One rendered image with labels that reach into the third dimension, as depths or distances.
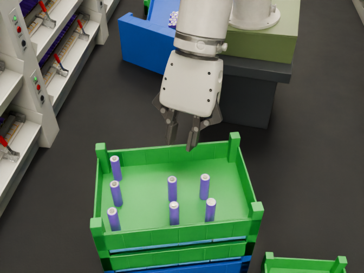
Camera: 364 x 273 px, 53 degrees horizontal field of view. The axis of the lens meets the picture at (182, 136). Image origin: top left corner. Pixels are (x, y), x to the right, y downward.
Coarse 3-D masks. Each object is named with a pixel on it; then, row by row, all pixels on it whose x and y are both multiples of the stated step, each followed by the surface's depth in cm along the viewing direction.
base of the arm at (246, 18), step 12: (240, 0) 113; (252, 0) 111; (264, 0) 112; (240, 12) 116; (252, 12) 114; (264, 12) 115; (276, 12) 120; (228, 24) 117; (240, 24) 115; (252, 24) 115; (264, 24) 115
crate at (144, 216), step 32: (128, 160) 80; (160, 160) 81; (192, 160) 82; (224, 160) 82; (96, 192) 70; (128, 192) 76; (160, 192) 76; (192, 192) 76; (224, 192) 76; (96, 224) 62; (128, 224) 71; (160, 224) 71; (192, 224) 65; (224, 224) 66; (256, 224) 67
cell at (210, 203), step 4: (208, 200) 67; (212, 200) 67; (208, 204) 66; (212, 204) 66; (208, 208) 67; (212, 208) 66; (208, 212) 68; (212, 212) 67; (208, 216) 68; (212, 216) 68; (208, 220) 69; (212, 220) 70
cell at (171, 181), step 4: (172, 176) 71; (168, 180) 70; (172, 180) 70; (176, 180) 70; (168, 184) 71; (172, 184) 70; (176, 184) 71; (168, 188) 72; (172, 188) 71; (176, 188) 72; (168, 192) 73; (172, 192) 72; (176, 192) 73; (168, 196) 74; (172, 196) 73; (176, 196) 74; (172, 200) 74; (176, 200) 75
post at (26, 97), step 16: (0, 0) 94; (16, 0) 101; (0, 16) 95; (0, 32) 99; (0, 48) 103; (16, 48) 103; (32, 48) 112; (32, 64) 113; (16, 96) 115; (32, 96) 115; (48, 96) 125; (48, 112) 126; (48, 128) 127; (48, 144) 129
